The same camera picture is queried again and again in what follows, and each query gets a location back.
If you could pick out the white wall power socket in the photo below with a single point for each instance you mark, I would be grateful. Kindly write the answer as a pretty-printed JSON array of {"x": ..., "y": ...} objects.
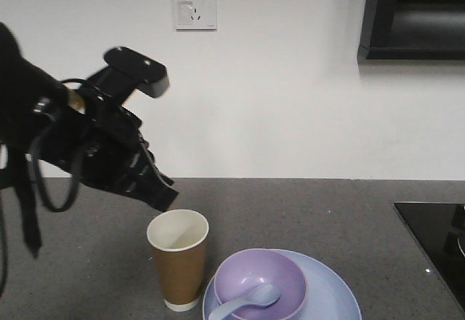
[{"x": 195, "y": 15}]

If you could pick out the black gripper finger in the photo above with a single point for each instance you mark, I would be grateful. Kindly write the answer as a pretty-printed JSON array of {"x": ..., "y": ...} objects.
[{"x": 141, "y": 180}]

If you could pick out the light blue plate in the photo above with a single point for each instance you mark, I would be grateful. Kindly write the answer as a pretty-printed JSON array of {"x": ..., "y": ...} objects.
[{"x": 328, "y": 295}]

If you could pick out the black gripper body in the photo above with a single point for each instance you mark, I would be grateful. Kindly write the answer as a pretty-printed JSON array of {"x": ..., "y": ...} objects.
[{"x": 90, "y": 135}]

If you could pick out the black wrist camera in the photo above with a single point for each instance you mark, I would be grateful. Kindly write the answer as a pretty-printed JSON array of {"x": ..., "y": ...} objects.
[{"x": 128, "y": 70}]

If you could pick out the light blue plastic spoon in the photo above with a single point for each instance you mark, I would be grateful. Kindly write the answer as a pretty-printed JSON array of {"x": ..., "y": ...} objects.
[{"x": 261, "y": 296}]

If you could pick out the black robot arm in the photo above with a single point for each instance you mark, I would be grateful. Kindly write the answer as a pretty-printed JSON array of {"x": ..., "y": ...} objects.
[{"x": 21, "y": 83}]

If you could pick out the purple plastic bowl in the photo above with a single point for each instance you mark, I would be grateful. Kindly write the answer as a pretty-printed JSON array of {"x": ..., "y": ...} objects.
[{"x": 241, "y": 272}]

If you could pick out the black induction cooktop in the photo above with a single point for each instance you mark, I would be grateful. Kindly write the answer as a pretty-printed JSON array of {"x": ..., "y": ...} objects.
[{"x": 438, "y": 229}]

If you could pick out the brown paper cup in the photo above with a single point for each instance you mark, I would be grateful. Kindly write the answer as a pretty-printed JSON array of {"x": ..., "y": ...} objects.
[{"x": 178, "y": 239}]

